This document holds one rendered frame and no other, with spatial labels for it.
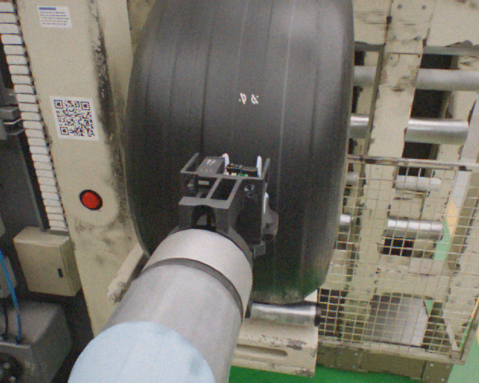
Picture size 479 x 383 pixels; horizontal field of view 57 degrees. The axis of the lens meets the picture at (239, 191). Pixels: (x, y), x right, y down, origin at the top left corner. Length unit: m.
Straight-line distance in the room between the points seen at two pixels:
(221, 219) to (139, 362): 0.13
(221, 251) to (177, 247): 0.03
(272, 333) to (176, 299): 0.60
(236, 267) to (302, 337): 0.55
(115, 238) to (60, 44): 0.37
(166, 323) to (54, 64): 0.60
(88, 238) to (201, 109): 0.47
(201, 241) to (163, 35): 0.35
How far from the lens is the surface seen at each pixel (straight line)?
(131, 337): 0.23
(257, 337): 0.83
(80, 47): 0.75
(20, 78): 0.84
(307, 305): 0.81
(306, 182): 0.52
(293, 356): 0.84
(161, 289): 0.25
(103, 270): 0.96
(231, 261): 0.29
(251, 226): 0.38
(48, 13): 0.76
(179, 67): 0.55
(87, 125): 0.79
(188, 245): 0.29
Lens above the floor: 1.48
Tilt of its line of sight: 30 degrees down
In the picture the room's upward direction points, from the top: straight up
